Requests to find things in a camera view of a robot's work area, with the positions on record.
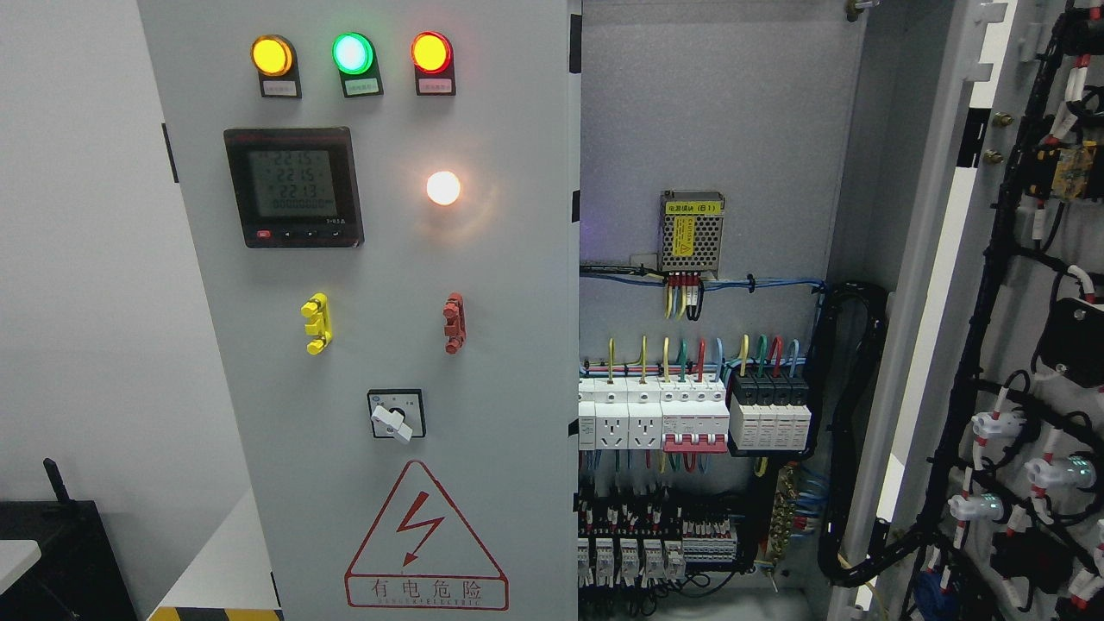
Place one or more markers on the grey cabinet door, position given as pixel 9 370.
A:
pixel 1001 502
pixel 496 413

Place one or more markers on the red test terminal block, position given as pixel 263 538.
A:
pixel 454 323

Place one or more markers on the white glowing indicator light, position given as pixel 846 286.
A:
pixel 443 188

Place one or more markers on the white socket breaker row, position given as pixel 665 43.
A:
pixel 650 413

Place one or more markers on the metal mesh power supply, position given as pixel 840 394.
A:
pixel 692 230

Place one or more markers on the yellow test terminal block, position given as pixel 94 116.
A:
pixel 318 323

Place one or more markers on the black white surge protector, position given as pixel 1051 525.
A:
pixel 769 413

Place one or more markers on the lower relay terminal row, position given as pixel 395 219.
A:
pixel 633 542

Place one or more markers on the red electric hazard sticker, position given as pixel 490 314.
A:
pixel 421 553

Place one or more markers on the red indicator light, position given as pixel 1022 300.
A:
pixel 433 60

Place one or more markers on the black digital power meter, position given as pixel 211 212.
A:
pixel 295 188

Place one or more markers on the green indicator light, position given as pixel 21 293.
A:
pixel 357 63

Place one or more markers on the yellow indicator light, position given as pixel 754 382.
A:
pixel 276 62

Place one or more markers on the black box with antenna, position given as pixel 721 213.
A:
pixel 77 576

